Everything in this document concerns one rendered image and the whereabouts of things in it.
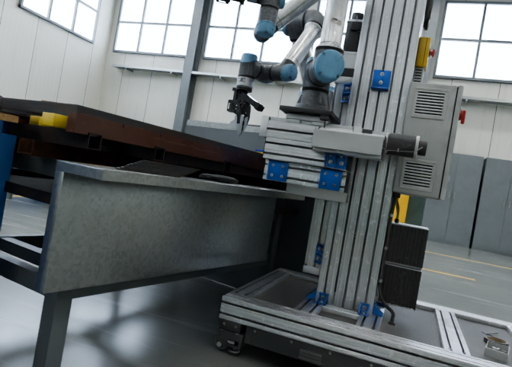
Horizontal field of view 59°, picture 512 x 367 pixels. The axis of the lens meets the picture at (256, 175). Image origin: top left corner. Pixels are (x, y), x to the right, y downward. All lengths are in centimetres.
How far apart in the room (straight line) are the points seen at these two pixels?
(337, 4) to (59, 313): 149
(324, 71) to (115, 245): 99
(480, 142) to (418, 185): 933
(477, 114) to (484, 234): 271
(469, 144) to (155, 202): 1000
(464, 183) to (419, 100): 857
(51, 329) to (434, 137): 157
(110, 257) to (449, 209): 939
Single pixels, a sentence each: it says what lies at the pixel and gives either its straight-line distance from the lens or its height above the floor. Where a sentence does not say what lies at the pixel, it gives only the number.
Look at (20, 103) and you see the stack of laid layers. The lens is 174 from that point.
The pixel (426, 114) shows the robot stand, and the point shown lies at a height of 110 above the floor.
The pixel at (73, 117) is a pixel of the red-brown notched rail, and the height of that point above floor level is 81.
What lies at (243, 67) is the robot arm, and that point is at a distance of 203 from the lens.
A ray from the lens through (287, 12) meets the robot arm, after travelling 199.
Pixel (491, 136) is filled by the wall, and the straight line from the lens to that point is 1131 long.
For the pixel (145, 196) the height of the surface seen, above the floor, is 60.
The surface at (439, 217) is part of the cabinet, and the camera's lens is 1048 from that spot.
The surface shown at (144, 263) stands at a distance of 167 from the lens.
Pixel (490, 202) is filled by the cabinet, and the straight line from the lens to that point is 1057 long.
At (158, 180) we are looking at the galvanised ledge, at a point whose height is 67.
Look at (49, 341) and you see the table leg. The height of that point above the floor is 11.
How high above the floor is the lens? 73
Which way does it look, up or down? level
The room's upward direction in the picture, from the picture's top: 10 degrees clockwise
